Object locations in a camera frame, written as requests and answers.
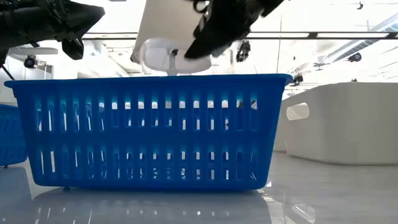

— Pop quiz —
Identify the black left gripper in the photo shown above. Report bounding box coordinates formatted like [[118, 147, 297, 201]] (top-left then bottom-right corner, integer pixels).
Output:
[[30, 0, 106, 61]]

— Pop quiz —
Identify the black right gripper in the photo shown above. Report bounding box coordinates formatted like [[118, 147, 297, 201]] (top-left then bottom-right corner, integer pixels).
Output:
[[185, 0, 285, 60]]

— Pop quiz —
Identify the blue slotted plastic basket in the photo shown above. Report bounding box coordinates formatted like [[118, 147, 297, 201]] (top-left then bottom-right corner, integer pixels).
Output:
[[0, 103, 28, 169], [4, 73, 294, 191]]

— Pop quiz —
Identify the white shade table lamp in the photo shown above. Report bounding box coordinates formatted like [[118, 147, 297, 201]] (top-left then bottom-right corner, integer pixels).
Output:
[[130, 0, 216, 77]]

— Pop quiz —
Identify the white plastic basket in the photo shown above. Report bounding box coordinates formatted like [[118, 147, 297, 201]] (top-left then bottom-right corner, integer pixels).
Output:
[[279, 82, 398, 166]]

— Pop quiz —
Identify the white table cover sheet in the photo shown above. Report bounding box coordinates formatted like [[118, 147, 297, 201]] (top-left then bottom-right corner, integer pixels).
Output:
[[0, 151, 398, 224]]

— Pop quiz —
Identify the dark ceiling track rail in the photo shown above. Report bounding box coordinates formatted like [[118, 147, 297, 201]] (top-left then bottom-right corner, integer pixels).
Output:
[[82, 30, 398, 40]]

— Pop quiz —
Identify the white ceiling duct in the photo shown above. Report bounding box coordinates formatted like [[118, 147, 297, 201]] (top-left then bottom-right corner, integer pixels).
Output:
[[323, 12, 398, 65]]

